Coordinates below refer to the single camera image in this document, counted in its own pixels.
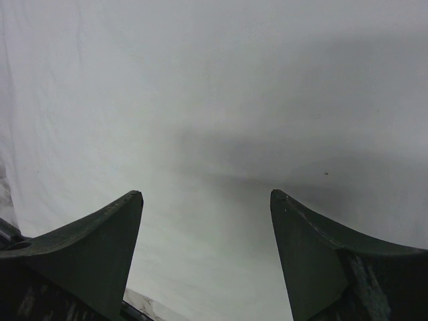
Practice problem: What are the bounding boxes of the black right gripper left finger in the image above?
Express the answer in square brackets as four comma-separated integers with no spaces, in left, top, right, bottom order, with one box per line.
[1,191,143,320]

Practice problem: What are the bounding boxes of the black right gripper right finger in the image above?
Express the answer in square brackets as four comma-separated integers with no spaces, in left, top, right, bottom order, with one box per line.
[270,189,427,320]

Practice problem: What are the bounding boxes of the white t-shirt with flower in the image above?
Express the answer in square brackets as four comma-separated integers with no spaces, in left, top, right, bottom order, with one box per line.
[1,1,427,320]

